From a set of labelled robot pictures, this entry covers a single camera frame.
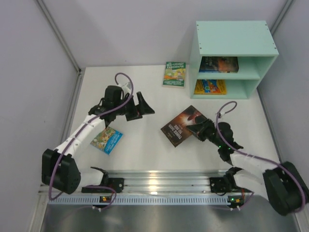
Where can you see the Animal Farm book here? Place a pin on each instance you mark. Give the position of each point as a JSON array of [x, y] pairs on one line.
[[208, 71]]

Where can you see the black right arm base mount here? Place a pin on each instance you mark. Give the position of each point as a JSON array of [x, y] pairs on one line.
[[226, 183]]

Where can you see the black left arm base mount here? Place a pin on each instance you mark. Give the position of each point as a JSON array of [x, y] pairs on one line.
[[113, 184]]

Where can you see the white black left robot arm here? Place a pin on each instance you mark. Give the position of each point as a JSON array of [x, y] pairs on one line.
[[59, 167]]

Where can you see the aluminium rail frame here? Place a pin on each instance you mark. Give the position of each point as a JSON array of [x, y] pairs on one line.
[[147, 166]]

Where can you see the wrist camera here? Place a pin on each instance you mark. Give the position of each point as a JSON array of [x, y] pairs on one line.
[[127, 85], [221, 115]]

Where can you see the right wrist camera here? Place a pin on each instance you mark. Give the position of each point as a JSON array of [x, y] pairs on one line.
[[221, 115]]

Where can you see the A Tale of Two Cities book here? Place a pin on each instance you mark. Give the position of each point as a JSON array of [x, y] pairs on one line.
[[222, 64]]

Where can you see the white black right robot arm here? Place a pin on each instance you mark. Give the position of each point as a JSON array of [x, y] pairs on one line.
[[279, 183]]

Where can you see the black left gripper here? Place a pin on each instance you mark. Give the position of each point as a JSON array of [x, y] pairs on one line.
[[134, 109]]

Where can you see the grey slotted cable duct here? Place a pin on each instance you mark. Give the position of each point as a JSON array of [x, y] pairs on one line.
[[149, 200]]

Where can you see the mint green shelf cabinet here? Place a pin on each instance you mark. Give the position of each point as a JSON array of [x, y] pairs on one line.
[[238, 53]]

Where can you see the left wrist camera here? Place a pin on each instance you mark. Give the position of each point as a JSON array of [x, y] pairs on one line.
[[127, 85]]

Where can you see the yellow 130-Storey Treehouse book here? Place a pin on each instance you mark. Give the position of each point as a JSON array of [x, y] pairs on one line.
[[210, 87]]

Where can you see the Three Days to See book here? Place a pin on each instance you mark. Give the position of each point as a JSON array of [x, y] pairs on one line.
[[176, 130]]

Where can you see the blue Treehouse book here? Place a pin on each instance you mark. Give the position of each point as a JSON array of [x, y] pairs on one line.
[[107, 140]]

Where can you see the green Treehouse book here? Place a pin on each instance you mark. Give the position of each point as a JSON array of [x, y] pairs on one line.
[[174, 75]]

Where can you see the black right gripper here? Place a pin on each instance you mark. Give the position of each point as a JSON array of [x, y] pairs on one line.
[[203, 130]]

